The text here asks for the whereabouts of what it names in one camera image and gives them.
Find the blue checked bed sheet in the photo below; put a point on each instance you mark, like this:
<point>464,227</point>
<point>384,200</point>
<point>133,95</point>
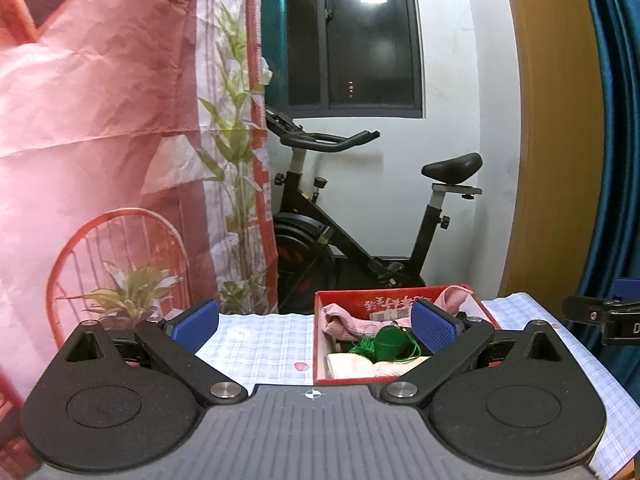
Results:
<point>270,345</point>

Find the dark window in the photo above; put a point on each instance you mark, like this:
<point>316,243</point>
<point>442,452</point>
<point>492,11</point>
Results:
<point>370,35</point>

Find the blue curtain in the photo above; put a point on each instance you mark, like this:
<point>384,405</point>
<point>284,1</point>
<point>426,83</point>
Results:
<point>620,110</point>

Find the floral printed curtain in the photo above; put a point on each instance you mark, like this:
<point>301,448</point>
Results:
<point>100,110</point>

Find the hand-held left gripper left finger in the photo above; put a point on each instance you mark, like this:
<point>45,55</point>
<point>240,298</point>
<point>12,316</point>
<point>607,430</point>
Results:
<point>197,327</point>

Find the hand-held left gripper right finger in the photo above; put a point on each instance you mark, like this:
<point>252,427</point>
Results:
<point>432,330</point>

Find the yellow wooden panel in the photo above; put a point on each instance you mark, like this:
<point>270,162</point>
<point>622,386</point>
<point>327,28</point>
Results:
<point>550,135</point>

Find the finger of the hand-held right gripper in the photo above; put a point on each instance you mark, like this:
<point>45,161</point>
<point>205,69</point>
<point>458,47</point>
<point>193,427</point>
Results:
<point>582,309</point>
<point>627,290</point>

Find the pink towel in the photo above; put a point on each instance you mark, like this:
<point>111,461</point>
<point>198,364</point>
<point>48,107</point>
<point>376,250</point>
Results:
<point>350,327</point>

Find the red cardboard box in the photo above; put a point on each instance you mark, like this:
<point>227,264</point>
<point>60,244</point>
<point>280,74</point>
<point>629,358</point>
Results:
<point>350,298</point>

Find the white towel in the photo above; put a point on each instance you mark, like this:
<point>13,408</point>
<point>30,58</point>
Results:
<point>360,366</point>

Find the black exercise bike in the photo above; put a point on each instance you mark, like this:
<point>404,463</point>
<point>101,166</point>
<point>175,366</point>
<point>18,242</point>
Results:
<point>300,240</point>

